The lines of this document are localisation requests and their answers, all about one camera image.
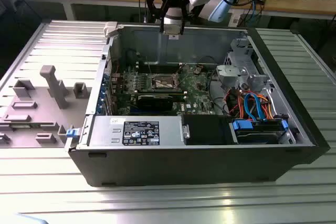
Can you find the beige case latch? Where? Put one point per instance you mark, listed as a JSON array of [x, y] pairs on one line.
[[110, 28]]

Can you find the silver power supply unit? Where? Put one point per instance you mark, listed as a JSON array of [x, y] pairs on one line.
[[105, 132]]

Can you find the silver CPU green board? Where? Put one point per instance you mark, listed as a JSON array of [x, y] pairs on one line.
[[172, 29]]

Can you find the blue case latch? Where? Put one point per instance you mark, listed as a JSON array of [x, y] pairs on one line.
[[72, 133]]

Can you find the grey parts rack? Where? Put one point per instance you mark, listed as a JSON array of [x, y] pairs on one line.
[[39, 117]]

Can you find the black plastic shroud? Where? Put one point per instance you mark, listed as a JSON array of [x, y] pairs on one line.
[[207, 129]]

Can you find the black graphics card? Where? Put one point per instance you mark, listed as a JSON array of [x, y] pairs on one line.
[[155, 103]]

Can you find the silver metal disk bay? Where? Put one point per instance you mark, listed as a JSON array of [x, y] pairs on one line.
[[231, 73]]

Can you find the hard disk blue carrier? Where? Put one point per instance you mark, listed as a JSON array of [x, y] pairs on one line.
[[256, 137]]

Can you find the black power adapter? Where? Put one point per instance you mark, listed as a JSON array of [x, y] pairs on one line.
[[261, 0]]

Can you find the round coin cell battery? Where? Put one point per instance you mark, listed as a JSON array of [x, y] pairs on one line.
[[197, 71]]

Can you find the CPU socket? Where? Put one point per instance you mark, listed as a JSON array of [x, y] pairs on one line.
[[161, 82]]

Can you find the green motherboard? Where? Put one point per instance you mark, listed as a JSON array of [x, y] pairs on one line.
[[195, 90]]

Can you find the black RAM slot row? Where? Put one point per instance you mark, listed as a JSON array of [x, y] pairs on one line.
[[160, 68], [160, 90]]

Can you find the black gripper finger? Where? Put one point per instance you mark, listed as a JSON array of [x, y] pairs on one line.
[[155, 6], [187, 11]]

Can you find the black PC case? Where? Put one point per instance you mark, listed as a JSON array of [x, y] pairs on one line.
[[183, 166]]

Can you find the small silver metal latch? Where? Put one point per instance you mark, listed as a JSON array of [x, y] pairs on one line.
[[186, 131]]

